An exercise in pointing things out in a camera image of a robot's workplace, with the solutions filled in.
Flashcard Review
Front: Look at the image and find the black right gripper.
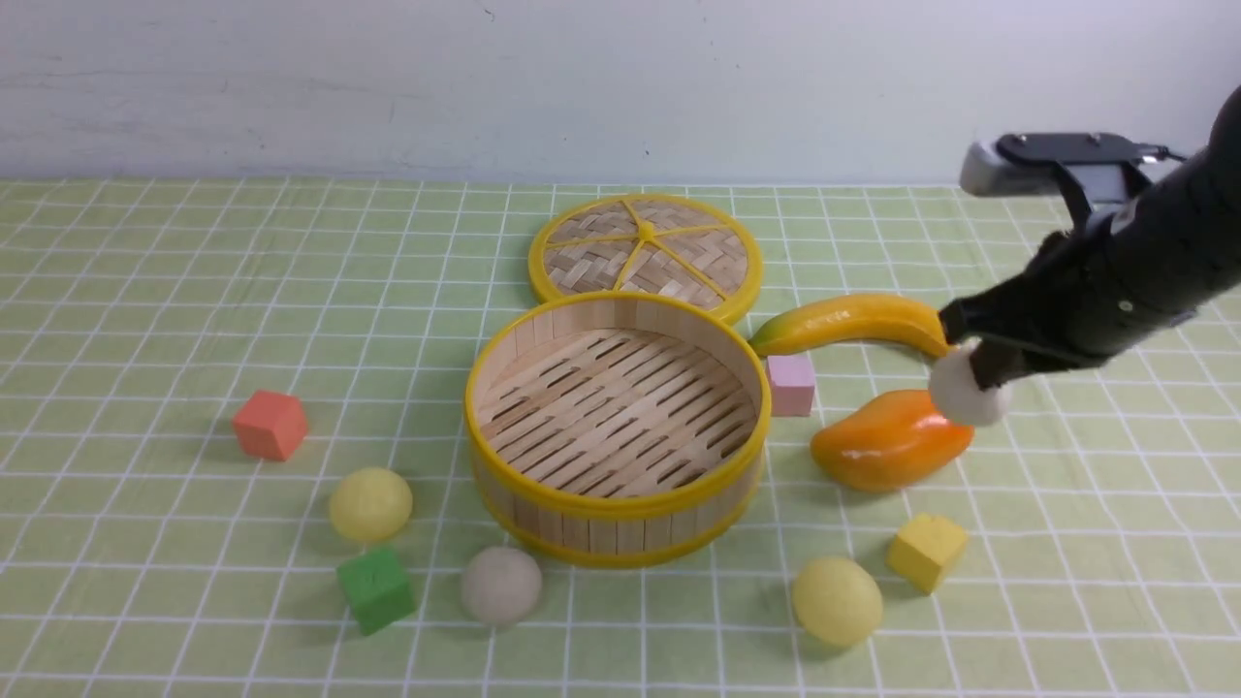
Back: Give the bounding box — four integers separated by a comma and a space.
968, 145, 1239, 392

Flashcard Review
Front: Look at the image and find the white bun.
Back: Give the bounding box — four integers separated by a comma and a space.
928, 342, 1011, 428
460, 546, 544, 627

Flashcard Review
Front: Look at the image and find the yellow bun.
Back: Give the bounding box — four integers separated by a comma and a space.
791, 556, 885, 650
328, 467, 414, 544

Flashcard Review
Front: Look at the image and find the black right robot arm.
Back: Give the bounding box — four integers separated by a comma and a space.
939, 94, 1239, 390

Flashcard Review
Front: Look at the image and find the woven bamboo steamer lid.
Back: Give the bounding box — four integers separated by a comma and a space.
527, 193, 764, 324

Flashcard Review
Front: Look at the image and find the bamboo steamer tray yellow rim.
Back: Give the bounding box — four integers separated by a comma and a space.
462, 292, 772, 568

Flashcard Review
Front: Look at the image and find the yellow toy banana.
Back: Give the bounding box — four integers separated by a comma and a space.
748, 293, 952, 358

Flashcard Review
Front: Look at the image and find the orange toy mango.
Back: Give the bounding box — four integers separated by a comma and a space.
810, 390, 975, 493

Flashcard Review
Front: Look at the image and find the yellow cube block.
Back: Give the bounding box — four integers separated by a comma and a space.
885, 513, 970, 595

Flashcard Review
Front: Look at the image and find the pink cube block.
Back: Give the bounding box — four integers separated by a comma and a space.
766, 354, 818, 417

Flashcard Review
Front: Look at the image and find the green cube block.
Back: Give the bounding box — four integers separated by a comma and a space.
335, 545, 414, 637

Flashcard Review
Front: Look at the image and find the red cube block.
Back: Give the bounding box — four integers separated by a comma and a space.
232, 390, 309, 462

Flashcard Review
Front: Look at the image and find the green checkered tablecloth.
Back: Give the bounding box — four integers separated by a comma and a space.
1, 178, 1240, 697

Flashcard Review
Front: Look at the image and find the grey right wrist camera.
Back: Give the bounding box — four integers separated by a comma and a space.
959, 132, 1189, 226

